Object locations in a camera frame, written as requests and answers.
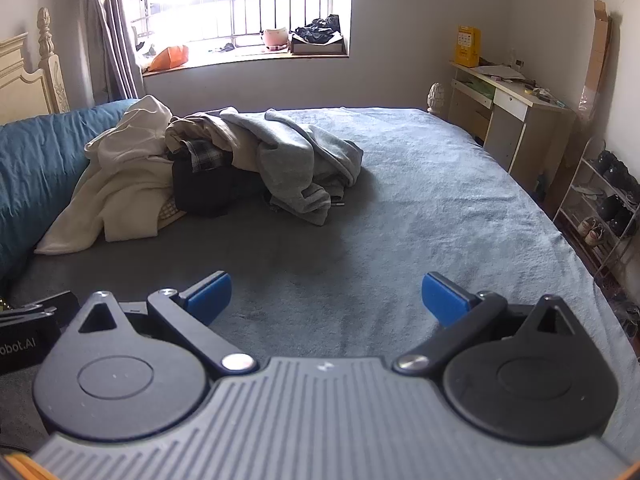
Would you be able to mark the barred window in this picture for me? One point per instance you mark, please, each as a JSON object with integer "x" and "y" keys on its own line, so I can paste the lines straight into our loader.
{"x": 225, "y": 0}

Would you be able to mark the blue bottle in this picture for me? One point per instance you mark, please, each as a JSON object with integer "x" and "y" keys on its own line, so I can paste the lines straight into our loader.
{"x": 540, "y": 187}

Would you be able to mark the grey sweatshirt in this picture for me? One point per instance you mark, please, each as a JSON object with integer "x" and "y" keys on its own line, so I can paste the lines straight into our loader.
{"x": 300, "y": 160}

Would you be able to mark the pile of black clothes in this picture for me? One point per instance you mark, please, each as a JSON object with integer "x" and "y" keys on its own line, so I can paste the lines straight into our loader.
{"x": 317, "y": 30}

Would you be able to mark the orange bag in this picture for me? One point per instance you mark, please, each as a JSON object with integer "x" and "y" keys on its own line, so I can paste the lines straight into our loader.
{"x": 170, "y": 59}

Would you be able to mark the yellow box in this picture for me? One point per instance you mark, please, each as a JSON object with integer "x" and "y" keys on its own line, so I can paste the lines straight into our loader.
{"x": 467, "y": 47}

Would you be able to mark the flat grey box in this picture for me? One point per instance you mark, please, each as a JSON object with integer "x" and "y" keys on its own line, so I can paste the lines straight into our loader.
{"x": 320, "y": 47}

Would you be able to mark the grey sneaker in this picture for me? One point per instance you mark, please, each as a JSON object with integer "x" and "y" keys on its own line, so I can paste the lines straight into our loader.
{"x": 627, "y": 317}

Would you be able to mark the carved bedpost finial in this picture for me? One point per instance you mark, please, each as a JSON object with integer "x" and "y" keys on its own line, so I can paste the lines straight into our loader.
{"x": 435, "y": 97}

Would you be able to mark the cream carved headboard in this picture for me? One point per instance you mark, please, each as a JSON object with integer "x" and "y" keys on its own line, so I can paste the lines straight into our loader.
{"x": 50, "y": 75}

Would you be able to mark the black garment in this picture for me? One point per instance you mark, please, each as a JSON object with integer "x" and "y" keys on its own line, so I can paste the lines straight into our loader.
{"x": 210, "y": 190}

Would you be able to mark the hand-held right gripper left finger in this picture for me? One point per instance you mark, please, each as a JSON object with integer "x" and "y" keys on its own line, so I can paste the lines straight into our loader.
{"x": 210, "y": 294}

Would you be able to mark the dark plaid shirt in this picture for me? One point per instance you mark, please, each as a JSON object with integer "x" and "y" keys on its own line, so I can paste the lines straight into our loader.
{"x": 205, "y": 156}

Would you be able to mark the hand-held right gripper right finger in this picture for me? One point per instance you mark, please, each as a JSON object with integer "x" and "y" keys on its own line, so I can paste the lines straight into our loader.
{"x": 445, "y": 299}

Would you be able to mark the cream desk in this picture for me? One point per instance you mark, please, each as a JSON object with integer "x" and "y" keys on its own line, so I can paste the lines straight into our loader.
{"x": 505, "y": 130}

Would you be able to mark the pile of papers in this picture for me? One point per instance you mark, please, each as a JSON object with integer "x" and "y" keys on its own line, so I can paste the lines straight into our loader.
{"x": 497, "y": 72}

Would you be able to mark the grey curtain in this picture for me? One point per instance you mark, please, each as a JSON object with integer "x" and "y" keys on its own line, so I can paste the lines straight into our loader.
{"x": 117, "y": 50}

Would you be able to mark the tall cardboard sheet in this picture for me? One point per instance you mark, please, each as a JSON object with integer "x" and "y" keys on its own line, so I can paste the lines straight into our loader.
{"x": 597, "y": 55}

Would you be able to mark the group of shelved shoes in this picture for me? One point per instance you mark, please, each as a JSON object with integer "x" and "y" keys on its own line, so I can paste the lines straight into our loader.
{"x": 615, "y": 210}

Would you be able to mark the cream hoodie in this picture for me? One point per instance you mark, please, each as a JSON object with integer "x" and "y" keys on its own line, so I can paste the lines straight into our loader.
{"x": 125, "y": 190}

